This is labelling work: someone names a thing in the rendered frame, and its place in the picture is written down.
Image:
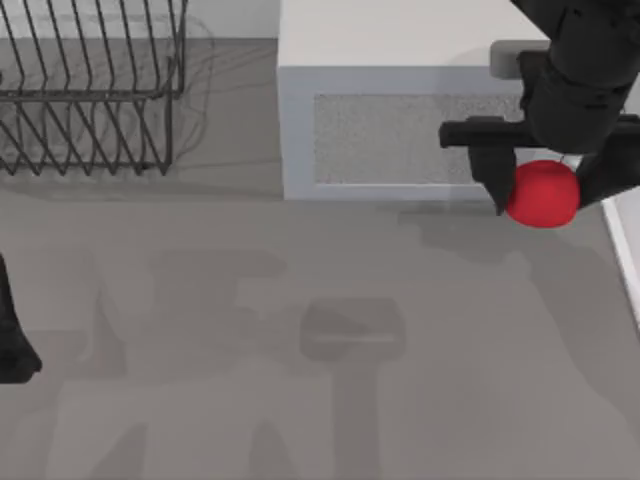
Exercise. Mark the red apple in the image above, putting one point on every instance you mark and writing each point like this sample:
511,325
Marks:
542,195

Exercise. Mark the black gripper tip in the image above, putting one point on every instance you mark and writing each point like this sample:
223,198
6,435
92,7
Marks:
12,340

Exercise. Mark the white box cabinet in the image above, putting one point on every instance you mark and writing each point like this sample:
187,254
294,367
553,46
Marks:
380,45

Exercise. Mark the pale grey rounded box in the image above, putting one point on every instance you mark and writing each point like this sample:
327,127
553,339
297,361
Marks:
502,59

